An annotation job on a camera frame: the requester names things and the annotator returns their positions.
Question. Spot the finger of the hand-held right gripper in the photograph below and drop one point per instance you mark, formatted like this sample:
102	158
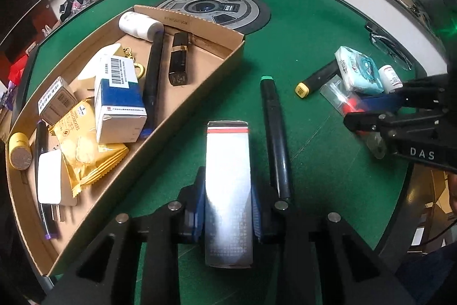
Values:
378	101
362	122

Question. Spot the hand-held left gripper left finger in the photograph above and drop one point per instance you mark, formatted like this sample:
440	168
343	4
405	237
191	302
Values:
200	208

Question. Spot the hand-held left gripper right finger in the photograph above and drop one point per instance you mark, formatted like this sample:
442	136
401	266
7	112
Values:
256	219

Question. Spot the small white bottle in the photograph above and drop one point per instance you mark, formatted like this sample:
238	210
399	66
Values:
390	78

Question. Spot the silver box red stripe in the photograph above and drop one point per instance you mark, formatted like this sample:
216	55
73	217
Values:
228	183

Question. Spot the clear plastic bag red item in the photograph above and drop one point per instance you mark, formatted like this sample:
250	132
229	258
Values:
337	90

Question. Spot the green cap black marker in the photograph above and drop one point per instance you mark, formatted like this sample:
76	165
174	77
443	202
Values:
276	140

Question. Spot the blue white medicine box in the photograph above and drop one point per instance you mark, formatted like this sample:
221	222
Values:
117	112

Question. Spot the blue cap black marker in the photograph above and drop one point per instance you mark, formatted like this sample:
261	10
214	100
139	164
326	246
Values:
153	83

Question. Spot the yellow snack packet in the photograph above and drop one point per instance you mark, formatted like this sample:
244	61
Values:
76	133

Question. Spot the black gold cosmetic tube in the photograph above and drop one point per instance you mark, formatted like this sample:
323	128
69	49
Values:
178	62

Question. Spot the white charger plug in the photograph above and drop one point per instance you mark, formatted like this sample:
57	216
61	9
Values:
50	180

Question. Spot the brown cardboard box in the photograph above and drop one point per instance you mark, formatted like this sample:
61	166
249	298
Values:
207	53

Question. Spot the purple cap black marker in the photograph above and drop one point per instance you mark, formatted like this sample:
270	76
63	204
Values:
39	140

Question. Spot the small brown box white label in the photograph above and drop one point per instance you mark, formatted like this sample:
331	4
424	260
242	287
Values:
59	101

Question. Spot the small yellow cylinder jar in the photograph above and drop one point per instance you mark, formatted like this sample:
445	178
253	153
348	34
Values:
19	155

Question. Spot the white pill bottle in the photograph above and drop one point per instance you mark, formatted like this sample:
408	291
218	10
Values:
137	24

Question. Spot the light blue tissue packet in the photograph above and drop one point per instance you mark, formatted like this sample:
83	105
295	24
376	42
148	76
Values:
359	71

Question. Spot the yellow cap black marker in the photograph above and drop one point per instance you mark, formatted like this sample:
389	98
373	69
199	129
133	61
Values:
317	78

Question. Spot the light wooden chair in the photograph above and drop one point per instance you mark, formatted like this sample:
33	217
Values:
433	215

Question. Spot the person's blue trousers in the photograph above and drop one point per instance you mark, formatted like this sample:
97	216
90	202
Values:
428	273

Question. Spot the round grey table centre panel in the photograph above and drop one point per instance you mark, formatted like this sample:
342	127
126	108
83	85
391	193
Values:
246	10

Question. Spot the pile of patterned clothes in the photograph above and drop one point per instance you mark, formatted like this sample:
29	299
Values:
78	3

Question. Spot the black frame eyeglasses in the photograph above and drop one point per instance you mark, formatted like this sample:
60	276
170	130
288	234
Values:
392	51

